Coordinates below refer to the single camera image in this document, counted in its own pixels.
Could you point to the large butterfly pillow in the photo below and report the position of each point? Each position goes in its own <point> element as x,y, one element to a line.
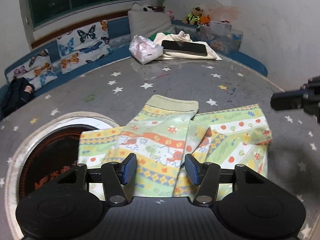
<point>83,45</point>

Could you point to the cream folded cloth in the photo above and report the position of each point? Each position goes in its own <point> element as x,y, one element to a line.
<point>183,37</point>

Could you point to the teddy bear yellow vest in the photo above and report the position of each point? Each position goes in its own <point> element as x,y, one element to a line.
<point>193,18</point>

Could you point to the clear plastic storage box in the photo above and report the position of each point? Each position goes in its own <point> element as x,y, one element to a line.
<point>221,37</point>

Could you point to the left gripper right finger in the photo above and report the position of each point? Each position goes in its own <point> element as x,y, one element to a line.
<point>206,177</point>

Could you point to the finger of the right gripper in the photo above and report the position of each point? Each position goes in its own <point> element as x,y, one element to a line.
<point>306,98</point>

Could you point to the small butterfly pillow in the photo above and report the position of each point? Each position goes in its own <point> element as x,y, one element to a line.
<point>37,70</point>

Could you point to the grey plain pillow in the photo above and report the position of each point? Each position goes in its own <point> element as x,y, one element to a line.
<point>148,23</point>

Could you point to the blue sofa bench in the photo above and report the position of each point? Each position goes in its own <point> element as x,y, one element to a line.
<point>119,40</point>

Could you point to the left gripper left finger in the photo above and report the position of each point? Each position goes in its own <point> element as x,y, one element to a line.
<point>115,175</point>

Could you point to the pink white plastic bag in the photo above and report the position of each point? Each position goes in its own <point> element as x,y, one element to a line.
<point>144,50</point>

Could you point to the black tablet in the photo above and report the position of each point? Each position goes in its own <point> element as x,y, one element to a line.
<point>191,48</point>

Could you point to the colourful patterned baby garment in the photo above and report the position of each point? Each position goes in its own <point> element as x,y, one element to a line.
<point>166,130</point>

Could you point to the black round induction cooktop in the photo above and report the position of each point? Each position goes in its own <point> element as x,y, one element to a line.
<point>53,155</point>

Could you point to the orange plush toy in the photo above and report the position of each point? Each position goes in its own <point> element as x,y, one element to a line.
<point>204,20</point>

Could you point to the panda plush toy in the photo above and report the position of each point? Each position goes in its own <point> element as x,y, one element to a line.
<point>137,7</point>

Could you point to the black backpack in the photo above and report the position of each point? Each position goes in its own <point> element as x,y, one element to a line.
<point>17,94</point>

